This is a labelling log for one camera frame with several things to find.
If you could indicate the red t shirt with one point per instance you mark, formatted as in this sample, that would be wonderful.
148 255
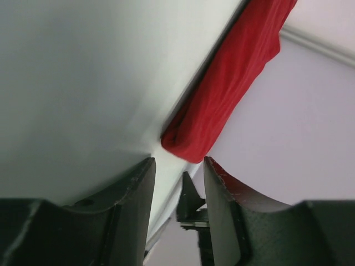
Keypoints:
251 42

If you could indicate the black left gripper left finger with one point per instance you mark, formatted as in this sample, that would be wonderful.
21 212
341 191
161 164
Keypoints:
106 228

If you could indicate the right aluminium corner post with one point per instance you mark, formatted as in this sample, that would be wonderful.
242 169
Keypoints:
318 45

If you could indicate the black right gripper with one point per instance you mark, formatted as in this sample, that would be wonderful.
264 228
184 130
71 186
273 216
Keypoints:
192 215

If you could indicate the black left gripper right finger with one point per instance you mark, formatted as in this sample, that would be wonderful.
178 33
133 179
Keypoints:
249 228

